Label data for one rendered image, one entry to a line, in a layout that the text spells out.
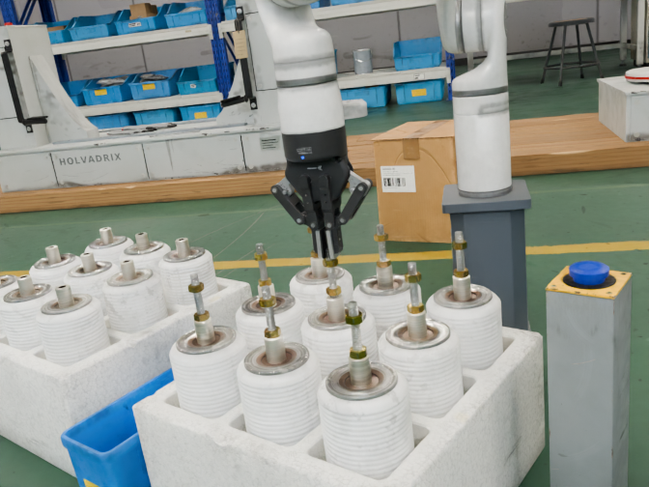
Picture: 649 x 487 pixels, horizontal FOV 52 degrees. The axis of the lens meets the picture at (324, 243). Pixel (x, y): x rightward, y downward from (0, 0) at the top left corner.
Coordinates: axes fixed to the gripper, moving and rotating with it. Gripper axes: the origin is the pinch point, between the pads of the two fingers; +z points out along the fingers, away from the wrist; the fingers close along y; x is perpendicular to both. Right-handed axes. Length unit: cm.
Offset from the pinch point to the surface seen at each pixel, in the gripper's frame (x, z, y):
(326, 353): -4.8, 12.8, 0.2
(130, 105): 386, 15, -347
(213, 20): 405, -43, -264
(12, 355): -6, 17, -54
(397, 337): -4.8, 9.9, 9.5
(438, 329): -2.1, 9.9, 13.8
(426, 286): 71, 36, -9
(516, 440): 3.8, 27.9, 21.1
